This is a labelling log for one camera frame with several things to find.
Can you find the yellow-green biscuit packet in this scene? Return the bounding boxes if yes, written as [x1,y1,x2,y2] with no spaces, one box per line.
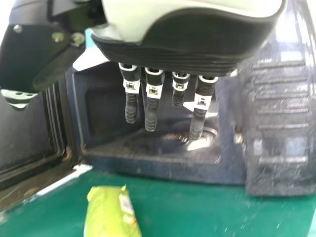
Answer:
[83,184,143,237]

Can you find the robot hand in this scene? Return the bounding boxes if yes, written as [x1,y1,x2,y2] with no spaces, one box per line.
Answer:
[0,0,287,140]

